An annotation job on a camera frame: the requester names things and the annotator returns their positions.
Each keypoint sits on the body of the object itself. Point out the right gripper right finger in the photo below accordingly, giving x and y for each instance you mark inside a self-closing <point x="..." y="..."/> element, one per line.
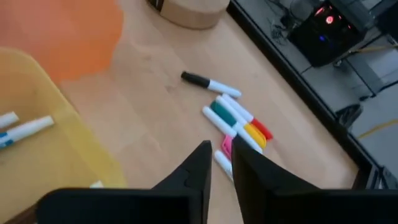
<point x="258" y="193"/>

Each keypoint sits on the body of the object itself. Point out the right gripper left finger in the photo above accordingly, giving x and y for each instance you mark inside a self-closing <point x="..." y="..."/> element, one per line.
<point x="199" y="177"/>

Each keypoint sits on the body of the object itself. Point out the green cap mini marker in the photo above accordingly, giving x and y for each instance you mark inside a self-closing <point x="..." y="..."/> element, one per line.
<point x="224" y="165"/>

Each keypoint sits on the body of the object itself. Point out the pink cap mini marker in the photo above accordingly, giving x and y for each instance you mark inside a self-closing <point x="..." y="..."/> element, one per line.
<point x="227" y="147"/>

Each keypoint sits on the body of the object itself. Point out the yellow cap mini marker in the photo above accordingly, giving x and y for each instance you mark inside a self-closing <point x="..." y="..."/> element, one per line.
<point x="255" y="135"/>

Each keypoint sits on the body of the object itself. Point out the black cap mini marker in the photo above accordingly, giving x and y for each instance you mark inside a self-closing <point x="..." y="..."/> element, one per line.
<point x="217" y="121"/>
<point x="196" y="79"/>

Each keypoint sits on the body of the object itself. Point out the red cap mini marker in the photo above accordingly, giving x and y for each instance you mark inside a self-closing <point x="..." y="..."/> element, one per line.
<point x="262" y="129"/>

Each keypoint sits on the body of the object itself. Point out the green thin whiteboard marker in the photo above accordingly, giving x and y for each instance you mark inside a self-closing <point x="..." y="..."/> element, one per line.
<point x="9" y="119"/>
<point x="97" y="185"/>

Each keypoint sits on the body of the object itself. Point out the yellow plastic bin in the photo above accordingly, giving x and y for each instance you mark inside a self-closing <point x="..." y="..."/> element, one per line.
<point x="46" y="161"/>

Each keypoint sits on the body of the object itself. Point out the blue thin whiteboard marker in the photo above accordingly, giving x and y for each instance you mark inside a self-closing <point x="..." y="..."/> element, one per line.
<point x="31" y="127"/>

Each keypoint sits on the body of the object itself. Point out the orange plastic bin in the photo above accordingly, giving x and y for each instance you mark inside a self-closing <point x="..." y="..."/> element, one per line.
<point x="62" y="31"/>

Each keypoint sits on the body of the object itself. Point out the black perforated electronics box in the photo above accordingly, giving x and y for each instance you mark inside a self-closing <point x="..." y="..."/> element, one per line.
<point x="323" y="46"/>

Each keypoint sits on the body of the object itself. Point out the white lamp with wooden base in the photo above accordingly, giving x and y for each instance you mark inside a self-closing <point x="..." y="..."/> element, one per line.
<point x="192" y="14"/>

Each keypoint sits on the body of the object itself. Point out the black aluminium table frame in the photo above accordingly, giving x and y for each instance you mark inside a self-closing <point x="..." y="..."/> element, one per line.
<point x="300" y="93"/>

